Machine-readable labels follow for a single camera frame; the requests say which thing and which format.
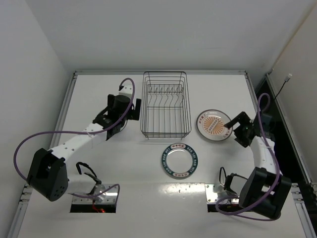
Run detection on orange sunburst plate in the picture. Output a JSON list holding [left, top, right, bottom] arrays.
[[196, 109, 233, 142]]

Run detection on teal rimmed plate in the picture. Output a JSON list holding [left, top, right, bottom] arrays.
[[160, 143, 198, 179]]

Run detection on white plate black line drawing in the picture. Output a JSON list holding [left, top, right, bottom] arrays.
[[121, 120, 128, 130]]

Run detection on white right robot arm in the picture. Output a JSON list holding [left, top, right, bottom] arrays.
[[223, 112, 292, 220]]

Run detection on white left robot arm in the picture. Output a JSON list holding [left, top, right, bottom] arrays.
[[27, 94, 141, 202]]

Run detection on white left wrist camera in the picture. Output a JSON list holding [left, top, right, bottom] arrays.
[[118, 84, 133, 99]]

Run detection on metal wire dish rack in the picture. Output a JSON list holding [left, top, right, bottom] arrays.
[[140, 71, 192, 139]]

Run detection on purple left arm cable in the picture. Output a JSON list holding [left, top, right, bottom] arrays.
[[13, 78, 136, 199]]

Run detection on black wall cable white plug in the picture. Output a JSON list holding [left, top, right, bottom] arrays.
[[273, 73, 292, 101]]

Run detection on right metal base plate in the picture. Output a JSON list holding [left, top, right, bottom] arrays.
[[205, 181, 245, 205]]

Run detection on metal base plate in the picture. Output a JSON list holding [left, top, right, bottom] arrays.
[[72, 184, 120, 206], [205, 181, 245, 205]]

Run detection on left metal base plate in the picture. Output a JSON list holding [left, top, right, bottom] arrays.
[[72, 184, 120, 206]]

